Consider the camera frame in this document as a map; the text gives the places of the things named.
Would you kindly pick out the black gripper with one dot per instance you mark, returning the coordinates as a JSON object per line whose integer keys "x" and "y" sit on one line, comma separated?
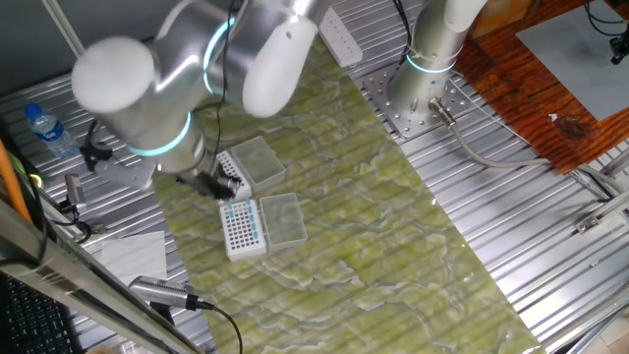
{"x": 199, "y": 182}

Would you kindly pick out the white pipette tip rack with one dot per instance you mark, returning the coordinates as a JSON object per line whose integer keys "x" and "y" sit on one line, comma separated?
{"x": 241, "y": 238}
{"x": 233, "y": 164}

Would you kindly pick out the grey board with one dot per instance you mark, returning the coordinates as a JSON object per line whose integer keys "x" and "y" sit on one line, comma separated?
{"x": 580, "y": 59}

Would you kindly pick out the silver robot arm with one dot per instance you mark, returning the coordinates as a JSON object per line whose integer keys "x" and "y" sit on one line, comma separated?
{"x": 137, "y": 113}

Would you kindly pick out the clear plastic box lid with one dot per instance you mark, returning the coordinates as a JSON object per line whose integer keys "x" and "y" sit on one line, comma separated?
{"x": 258, "y": 162}
{"x": 283, "y": 221}

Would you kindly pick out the white paper sheet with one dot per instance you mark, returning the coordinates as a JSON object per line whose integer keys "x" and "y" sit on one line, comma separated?
{"x": 132, "y": 255}

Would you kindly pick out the black clamp tool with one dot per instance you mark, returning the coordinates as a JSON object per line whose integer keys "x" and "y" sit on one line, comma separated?
{"x": 78, "y": 226}

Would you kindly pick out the green marble pattern mat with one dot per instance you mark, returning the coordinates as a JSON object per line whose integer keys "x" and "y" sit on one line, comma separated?
{"x": 368, "y": 246}

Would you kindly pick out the clear water bottle blue cap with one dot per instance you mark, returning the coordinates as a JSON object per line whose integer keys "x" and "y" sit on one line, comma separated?
{"x": 54, "y": 135}

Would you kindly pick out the white power strip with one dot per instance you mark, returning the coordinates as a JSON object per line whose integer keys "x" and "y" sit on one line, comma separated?
{"x": 344, "y": 41}

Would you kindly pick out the orange tube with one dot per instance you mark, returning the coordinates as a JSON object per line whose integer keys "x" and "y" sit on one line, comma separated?
{"x": 13, "y": 184}

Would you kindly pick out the aluminium pole with black clamp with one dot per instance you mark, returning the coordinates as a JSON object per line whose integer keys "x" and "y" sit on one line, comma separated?
{"x": 61, "y": 24}

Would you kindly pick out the black keyboard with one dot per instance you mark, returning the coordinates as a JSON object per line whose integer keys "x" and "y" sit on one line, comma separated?
{"x": 34, "y": 324}

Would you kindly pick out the reddish brown wooden table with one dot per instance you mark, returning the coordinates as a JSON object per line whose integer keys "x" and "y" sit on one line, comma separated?
{"x": 516, "y": 113}

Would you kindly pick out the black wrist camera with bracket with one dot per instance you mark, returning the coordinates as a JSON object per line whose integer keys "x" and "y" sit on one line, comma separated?
{"x": 123, "y": 174}

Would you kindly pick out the large silver camera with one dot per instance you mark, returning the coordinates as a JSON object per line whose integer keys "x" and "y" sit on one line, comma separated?
{"x": 157, "y": 291}

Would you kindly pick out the small silver side camera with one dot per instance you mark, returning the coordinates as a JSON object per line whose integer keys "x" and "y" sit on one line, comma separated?
{"x": 74, "y": 189}

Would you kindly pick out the aluminium frame beam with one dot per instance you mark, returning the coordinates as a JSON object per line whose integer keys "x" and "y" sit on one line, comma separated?
{"x": 59, "y": 273}

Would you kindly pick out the aluminium profile with bracket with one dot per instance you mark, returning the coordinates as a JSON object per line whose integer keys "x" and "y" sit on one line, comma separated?
{"x": 587, "y": 223}

